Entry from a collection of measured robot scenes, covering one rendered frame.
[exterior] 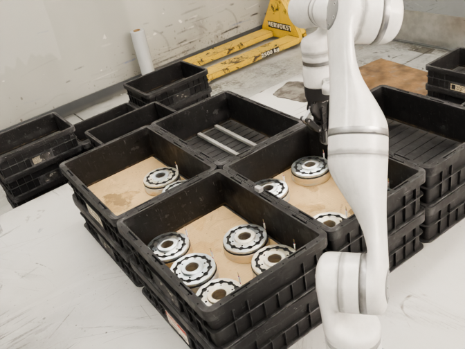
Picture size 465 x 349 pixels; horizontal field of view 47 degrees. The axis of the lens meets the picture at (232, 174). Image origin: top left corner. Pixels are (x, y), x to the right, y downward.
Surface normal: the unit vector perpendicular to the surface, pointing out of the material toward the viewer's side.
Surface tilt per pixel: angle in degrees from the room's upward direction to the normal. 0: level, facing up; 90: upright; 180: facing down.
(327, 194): 0
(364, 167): 57
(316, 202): 0
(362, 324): 19
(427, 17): 90
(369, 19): 84
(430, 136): 0
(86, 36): 90
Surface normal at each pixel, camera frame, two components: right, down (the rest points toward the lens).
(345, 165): -0.60, 0.03
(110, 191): -0.18, -0.83
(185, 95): 0.59, 0.33
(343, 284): -0.33, -0.11
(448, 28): -0.79, 0.43
